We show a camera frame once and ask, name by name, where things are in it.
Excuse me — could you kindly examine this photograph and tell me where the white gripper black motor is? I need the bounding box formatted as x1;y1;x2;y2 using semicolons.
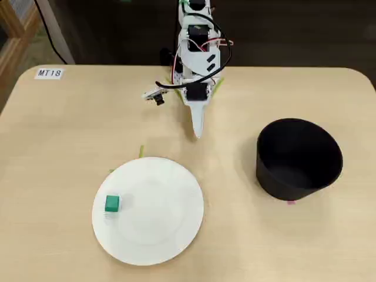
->
180;78;213;140

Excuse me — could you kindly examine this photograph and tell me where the green cube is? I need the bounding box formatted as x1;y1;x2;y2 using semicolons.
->
104;194;122;213

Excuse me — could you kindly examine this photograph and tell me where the black round bin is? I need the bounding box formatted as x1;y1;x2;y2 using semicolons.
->
255;117;344;202

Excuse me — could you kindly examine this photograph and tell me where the white paper plate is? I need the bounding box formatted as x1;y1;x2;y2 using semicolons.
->
91;156;205;267

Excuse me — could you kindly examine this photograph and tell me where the white MT18 label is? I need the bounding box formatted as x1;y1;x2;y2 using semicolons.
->
34;67;64;80

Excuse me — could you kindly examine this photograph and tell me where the wrist camera on white bracket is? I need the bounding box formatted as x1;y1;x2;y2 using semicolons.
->
142;86;173;108

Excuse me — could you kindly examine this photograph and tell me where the red white arm wire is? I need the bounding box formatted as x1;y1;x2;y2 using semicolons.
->
170;38;235;78

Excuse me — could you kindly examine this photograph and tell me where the white post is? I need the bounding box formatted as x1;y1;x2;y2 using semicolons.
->
36;0;76;65

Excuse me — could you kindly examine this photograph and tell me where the thin black cord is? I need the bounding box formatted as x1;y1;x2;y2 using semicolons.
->
33;0;69;64

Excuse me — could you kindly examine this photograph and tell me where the wooden furniture frame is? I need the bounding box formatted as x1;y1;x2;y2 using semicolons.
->
0;0;41;99

